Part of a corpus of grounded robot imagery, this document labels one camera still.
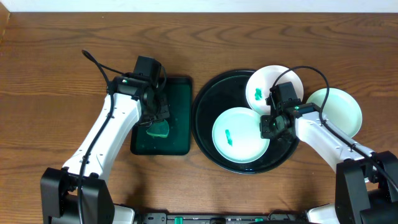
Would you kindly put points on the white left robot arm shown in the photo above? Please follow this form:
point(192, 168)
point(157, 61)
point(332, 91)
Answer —
point(78, 192)

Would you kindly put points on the black round serving tray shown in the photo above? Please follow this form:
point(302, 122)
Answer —
point(221, 93)

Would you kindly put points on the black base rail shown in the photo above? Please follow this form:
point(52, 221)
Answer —
point(165, 218)

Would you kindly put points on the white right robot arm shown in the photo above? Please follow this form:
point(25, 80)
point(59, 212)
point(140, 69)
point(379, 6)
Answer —
point(366, 181)

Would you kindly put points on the white plate with green stain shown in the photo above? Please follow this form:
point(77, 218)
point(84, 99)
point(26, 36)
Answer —
point(343, 111)

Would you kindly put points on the green scouring sponge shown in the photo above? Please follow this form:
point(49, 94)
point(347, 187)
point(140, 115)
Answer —
point(159, 129)

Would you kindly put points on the black rectangular water tray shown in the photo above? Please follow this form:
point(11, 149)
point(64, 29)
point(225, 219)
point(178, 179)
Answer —
point(179, 96)

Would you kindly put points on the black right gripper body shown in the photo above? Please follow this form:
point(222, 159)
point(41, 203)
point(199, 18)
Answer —
point(271, 127)

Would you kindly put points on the white plate at back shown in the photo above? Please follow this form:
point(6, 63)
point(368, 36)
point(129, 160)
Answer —
point(260, 82)

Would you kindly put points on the white plate front green stain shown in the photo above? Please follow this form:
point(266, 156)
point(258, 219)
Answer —
point(236, 135)

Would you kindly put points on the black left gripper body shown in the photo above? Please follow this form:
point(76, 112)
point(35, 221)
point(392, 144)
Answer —
point(158, 115)

